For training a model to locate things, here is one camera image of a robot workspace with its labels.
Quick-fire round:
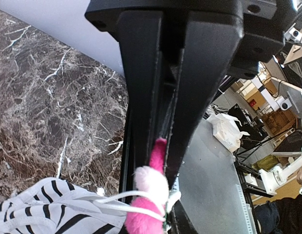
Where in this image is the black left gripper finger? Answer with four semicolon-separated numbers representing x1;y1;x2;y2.
169;200;198;234

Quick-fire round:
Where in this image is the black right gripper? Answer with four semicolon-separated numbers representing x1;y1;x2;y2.
85;0;297;79

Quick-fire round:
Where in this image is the pink flower brooch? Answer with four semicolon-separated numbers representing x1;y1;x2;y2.
125;138;169;234

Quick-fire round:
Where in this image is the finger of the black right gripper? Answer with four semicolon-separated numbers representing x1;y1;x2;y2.
165;12;244;188
118;10;163;192

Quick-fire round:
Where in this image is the white slotted cable duct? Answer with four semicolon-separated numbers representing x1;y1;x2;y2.
236;184;257;234

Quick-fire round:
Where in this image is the black white striped garment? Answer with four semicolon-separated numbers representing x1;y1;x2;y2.
0;177;182;234

